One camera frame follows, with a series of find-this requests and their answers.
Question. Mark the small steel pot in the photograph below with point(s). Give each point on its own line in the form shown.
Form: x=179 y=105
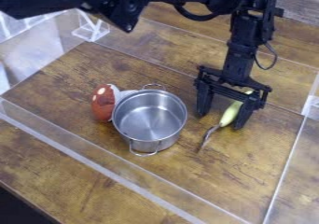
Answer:
x=148 y=118

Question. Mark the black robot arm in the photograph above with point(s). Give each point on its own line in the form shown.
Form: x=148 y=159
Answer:
x=251 y=32

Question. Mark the green handled metal spoon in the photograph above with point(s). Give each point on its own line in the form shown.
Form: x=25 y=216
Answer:
x=225 y=120

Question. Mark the red toy mushroom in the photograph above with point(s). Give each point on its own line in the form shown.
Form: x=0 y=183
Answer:
x=105 y=96

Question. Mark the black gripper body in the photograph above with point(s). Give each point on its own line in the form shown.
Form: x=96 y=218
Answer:
x=235 y=73

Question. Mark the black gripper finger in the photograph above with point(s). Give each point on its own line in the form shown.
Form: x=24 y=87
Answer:
x=251 y=103
x=204 y=99

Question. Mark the clear acrylic right panel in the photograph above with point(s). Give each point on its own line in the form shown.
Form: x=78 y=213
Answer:
x=295 y=199

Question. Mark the clear acrylic triangle bracket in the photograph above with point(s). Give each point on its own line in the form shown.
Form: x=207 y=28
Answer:
x=91 y=29

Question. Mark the clear acrylic front barrier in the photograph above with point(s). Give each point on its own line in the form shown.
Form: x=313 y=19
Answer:
x=151 y=186

